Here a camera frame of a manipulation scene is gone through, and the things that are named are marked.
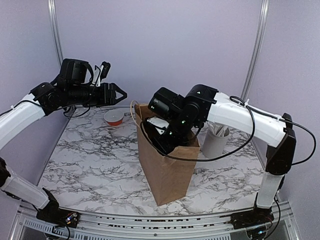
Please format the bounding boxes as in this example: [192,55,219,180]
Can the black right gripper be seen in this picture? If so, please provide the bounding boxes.
[147,112,198,161]

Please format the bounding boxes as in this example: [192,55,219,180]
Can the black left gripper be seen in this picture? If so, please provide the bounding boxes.
[66,82,128,107]

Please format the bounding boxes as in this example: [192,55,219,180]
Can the brown paper bag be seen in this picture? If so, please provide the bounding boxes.
[130,100,200,206]

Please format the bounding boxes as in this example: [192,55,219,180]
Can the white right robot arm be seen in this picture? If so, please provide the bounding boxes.
[148,84,297,224]

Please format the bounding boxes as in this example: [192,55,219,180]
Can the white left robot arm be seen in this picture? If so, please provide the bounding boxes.
[0,58,128,223]

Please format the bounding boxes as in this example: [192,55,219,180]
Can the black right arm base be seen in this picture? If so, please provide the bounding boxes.
[230,205,275,230]

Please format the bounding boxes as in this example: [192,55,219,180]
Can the orange white bowl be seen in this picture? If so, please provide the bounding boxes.
[103,109,124,127]

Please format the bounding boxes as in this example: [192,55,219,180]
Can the white wrapped stirrers bundle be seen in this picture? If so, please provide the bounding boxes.
[208,123,230,137]

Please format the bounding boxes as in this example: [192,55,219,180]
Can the white cylindrical utensil holder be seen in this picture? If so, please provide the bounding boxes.
[202,127,230,159]

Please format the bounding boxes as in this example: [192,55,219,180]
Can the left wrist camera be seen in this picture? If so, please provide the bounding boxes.
[92,61,111,87]

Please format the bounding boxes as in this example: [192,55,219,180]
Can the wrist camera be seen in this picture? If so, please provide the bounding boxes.
[92,61,111,87]
[146,116,169,135]

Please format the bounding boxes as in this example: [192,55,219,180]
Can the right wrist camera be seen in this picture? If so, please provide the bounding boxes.
[146,116,169,135]

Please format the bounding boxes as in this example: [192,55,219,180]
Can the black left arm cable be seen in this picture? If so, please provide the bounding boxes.
[0,102,92,118]

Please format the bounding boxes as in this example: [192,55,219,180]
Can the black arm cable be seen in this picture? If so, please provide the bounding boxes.
[0,102,92,118]
[139,96,317,167]

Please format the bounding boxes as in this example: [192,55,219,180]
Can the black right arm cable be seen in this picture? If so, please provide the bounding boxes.
[139,96,317,167]

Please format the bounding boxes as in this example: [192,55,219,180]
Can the left aluminium frame post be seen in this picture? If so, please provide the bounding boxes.
[47,0,64,66]

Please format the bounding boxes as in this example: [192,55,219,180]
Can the aluminium frame post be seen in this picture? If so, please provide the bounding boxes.
[241,0,270,100]
[47,0,64,66]

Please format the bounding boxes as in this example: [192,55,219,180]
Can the right aluminium frame post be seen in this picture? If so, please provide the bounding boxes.
[241,0,270,100]

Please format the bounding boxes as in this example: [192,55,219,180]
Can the aluminium front rail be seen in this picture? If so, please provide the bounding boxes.
[9,199,301,240]

